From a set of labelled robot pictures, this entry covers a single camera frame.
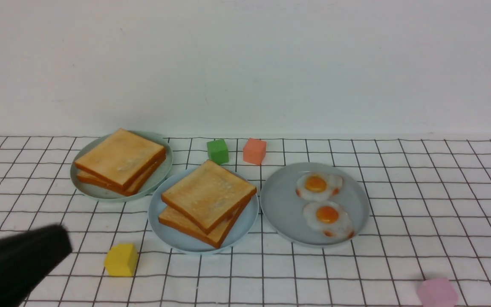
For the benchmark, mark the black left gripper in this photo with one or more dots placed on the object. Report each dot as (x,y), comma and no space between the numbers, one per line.
(27,258)

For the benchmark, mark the toast slice moved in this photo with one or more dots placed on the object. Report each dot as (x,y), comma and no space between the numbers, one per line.
(174,219)
(208,194)

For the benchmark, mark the yellow foam cube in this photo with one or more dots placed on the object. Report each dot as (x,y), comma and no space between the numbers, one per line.
(121,260)

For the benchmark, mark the pale green bread plate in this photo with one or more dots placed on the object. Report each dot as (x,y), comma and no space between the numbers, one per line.
(100,194)

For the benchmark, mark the light blue centre plate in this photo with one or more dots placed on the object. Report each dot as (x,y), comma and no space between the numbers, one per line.
(187,244)

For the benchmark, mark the green foam cube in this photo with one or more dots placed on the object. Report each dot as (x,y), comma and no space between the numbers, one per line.
(217,151)

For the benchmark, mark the orange foam cube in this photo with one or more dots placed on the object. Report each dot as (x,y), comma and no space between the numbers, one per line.
(254,151)

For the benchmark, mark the grey egg plate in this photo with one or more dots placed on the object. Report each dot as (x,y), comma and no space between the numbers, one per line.
(283,208)

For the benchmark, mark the fried egg back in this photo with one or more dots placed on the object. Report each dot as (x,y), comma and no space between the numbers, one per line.
(318,186)

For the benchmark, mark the fried egg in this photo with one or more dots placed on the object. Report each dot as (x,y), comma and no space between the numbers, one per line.
(318,186)
(329,219)

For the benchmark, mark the fried egg front right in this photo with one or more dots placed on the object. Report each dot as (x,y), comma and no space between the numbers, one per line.
(329,219)

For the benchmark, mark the pink foam cube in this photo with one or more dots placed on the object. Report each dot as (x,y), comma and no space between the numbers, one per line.
(437,292)

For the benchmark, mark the white grid tablecloth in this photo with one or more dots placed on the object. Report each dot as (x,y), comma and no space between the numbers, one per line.
(430,217)

